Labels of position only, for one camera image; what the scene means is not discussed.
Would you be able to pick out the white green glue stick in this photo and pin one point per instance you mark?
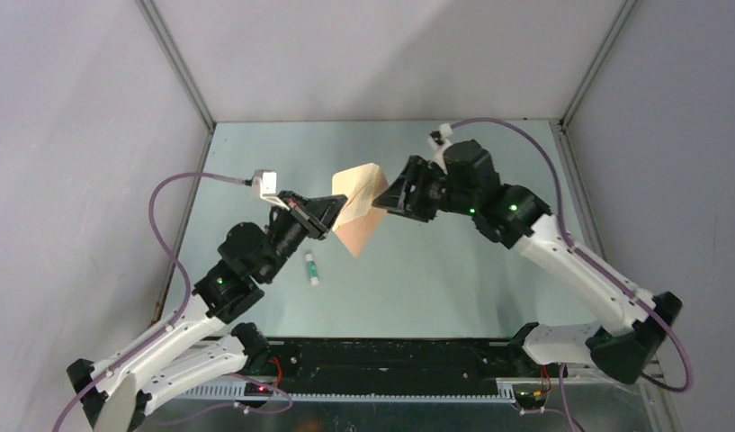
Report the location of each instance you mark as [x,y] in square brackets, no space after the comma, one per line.
[312,269]

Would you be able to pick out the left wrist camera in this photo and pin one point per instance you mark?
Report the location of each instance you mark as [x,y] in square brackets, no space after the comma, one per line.
[264,186]

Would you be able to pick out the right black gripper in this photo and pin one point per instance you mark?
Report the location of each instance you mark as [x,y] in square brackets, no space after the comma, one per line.
[401,200]

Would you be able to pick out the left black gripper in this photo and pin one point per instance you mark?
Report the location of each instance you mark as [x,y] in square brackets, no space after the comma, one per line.
[318,214]

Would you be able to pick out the tan paper envelope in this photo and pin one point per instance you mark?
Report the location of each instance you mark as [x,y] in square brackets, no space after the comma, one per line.
[358,219]

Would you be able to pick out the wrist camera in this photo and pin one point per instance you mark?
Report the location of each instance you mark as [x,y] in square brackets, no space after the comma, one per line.
[439,140]
[264,186]

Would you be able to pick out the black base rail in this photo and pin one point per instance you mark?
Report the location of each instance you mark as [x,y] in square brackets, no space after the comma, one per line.
[387,367]

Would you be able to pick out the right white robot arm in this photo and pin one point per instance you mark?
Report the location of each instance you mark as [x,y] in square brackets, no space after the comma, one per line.
[630,322]

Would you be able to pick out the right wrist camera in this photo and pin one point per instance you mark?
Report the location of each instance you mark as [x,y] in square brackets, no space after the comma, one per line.
[439,140]

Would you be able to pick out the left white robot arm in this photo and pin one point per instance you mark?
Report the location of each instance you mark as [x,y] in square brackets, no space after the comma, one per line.
[201,339]

